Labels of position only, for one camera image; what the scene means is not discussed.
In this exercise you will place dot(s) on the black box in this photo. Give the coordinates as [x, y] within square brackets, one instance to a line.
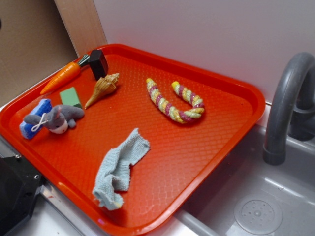
[98, 64]

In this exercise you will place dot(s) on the orange plastic tray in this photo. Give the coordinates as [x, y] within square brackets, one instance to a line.
[181, 156]

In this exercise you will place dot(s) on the tan spiral seashell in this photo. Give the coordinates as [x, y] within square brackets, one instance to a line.
[104, 86]

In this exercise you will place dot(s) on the light blue cloth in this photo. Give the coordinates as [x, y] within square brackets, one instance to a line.
[114, 172]

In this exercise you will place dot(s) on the green block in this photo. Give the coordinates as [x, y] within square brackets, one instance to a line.
[70, 97]

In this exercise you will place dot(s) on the grey plush bunny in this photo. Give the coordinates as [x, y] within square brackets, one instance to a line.
[59, 119]

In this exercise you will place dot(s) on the orange toy carrot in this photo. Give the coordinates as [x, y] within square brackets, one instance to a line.
[65, 75]

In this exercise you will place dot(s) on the blue sponge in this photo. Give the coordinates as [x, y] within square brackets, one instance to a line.
[28, 130]

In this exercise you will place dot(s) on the grey sink basin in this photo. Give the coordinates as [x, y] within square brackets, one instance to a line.
[242, 174]

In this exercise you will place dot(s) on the wooden beam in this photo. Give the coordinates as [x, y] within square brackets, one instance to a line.
[82, 23]

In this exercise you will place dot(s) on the grey toy faucet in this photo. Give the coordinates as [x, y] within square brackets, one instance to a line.
[292, 112]

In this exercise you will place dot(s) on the sink drain cover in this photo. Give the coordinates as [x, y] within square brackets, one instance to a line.
[258, 216]

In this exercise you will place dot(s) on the black bracket with screws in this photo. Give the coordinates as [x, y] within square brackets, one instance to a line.
[20, 185]

